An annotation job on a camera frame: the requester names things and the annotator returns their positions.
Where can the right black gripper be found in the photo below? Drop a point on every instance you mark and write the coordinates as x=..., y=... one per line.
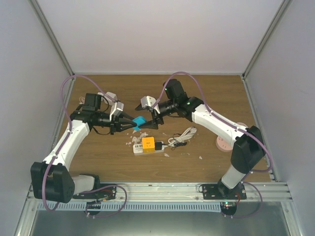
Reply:
x=152, y=124

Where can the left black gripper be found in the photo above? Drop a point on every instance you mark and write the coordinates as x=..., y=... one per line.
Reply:
x=116, y=121

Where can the blue plug adapter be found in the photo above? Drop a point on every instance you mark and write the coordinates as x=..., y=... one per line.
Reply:
x=140, y=120

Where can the yellow plug adapter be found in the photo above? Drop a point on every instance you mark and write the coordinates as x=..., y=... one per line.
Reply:
x=148, y=144

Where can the white power strip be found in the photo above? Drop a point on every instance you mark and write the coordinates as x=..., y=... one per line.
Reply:
x=139, y=150

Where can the white cube socket tiger sticker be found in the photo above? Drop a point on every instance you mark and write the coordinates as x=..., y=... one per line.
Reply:
x=111, y=96

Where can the black charger plug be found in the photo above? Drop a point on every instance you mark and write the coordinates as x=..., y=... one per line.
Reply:
x=159, y=146

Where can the pink round power socket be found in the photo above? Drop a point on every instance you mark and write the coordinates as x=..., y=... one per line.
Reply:
x=222, y=145

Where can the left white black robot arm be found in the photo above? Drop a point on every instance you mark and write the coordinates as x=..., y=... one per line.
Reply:
x=50, y=178

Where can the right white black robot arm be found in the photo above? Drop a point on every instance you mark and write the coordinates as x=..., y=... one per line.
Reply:
x=247, y=144

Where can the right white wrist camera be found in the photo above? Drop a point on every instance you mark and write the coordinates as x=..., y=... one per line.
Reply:
x=147, y=102

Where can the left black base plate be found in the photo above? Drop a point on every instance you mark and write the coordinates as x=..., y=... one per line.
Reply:
x=101, y=195

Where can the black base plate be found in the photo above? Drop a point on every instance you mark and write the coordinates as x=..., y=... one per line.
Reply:
x=101, y=195
x=218, y=191

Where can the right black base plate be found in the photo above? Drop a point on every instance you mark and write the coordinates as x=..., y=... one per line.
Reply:
x=218, y=191

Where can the left aluminium corner post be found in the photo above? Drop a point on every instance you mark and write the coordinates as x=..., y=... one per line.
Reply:
x=44, y=22

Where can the aluminium corner post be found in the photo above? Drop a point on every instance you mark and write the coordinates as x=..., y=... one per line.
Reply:
x=44, y=22
x=267, y=35

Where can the aluminium front rail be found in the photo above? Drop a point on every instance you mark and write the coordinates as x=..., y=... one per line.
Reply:
x=193, y=192

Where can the right aluminium corner post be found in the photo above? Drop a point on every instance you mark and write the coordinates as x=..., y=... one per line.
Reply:
x=267, y=35

